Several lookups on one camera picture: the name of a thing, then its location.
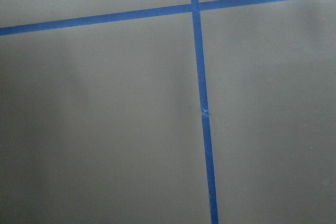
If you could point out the long blue tape strip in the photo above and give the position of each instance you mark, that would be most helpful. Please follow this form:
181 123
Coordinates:
203 99

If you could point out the crossing blue tape strip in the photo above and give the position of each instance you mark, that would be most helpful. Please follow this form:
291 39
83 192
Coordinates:
135 14

